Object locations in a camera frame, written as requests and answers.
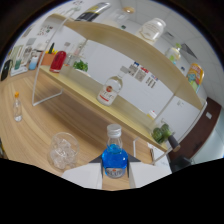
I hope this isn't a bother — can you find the white and blue small bottle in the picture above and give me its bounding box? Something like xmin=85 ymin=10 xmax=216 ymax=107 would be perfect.
xmin=28 ymin=54 xmax=39 ymax=71

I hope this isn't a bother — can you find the glass cup with ice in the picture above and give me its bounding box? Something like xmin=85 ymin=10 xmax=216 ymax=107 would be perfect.
xmin=47 ymin=131 xmax=81 ymax=171

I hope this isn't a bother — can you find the green potted plant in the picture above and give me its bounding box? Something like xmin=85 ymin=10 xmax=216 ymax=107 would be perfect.
xmin=73 ymin=59 xmax=89 ymax=73

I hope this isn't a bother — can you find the dark handled muddler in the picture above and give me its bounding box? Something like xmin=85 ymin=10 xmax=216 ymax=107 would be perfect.
xmin=165 ymin=131 xmax=182 ymax=153

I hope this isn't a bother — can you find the blue liquid bottle silver cap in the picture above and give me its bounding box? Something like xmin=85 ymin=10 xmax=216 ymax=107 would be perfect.
xmin=101 ymin=123 xmax=130 ymax=179

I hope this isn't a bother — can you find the white cup red lid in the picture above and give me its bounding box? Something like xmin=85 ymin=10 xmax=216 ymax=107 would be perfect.
xmin=146 ymin=109 xmax=158 ymax=121

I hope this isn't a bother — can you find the two-tier wooden shelf rack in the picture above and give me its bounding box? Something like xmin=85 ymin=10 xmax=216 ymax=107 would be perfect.
xmin=31 ymin=13 xmax=208 ymax=164

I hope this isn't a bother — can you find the brown door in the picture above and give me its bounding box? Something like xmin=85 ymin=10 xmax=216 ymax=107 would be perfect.
xmin=168 ymin=96 xmax=223 ymax=163

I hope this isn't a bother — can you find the ceiling air vent grille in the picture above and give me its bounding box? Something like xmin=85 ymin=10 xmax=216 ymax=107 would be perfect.
xmin=179 ymin=43 xmax=198 ymax=59

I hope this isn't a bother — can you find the white milk bottle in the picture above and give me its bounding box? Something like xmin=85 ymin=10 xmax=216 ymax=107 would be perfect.
xmin=134 ymin=17 xmax=167 ymax=46

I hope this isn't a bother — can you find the small clear bottle orange cap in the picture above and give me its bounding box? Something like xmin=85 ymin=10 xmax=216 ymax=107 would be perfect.
xmin=12 ymin=91 xmax=24 ymax=123

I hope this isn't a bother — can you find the clear bottle red label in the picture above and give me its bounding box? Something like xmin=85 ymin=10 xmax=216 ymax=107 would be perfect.
xmin=96 ymin=73 xmax=125 ymax=107

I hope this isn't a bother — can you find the clear bottle green cap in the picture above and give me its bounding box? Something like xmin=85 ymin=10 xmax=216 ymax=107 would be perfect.
xmin=164 ymin=42 xmax=184 ymax=66

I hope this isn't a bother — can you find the multicolour poster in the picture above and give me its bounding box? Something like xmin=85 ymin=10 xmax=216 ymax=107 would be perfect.
xmin=149 ymin=74 xmax=160 ymax=84

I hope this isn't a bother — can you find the green cup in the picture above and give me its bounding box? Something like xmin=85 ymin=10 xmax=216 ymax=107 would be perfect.
xmin=13 ymin=58 xmax=22 ymax=70

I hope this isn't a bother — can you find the red liquid glass bottle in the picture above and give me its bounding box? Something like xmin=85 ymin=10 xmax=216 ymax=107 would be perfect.
xmin=49 ymin=50 xmax=68 ymax=74

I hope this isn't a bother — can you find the glass of green limes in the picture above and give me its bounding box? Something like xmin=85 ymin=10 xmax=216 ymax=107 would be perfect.
xmin=151 ymin=123 xmax=173 ymax=144

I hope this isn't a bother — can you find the white kitchen scale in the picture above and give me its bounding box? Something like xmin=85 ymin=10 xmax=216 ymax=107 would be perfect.
xmin=9 ymin=65 xmax=29 ymax=77

